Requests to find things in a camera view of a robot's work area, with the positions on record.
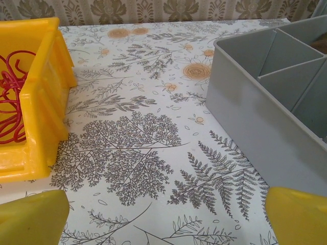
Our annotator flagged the grey divided organizer box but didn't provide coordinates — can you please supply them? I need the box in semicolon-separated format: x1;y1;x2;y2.
205;14;327;199

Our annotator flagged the red cable bundle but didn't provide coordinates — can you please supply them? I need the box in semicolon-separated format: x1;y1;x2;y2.
0;50;36;145

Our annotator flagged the floral print tablecloth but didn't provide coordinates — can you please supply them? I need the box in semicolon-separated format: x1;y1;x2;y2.
0;19;327;245

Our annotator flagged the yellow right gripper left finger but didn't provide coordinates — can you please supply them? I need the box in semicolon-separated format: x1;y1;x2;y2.
0;189;70;245

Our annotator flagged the yellow plastic bin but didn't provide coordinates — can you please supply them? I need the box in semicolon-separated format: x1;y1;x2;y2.
0;17;78;183

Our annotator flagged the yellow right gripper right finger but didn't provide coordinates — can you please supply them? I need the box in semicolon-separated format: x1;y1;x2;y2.
265;186;327;245

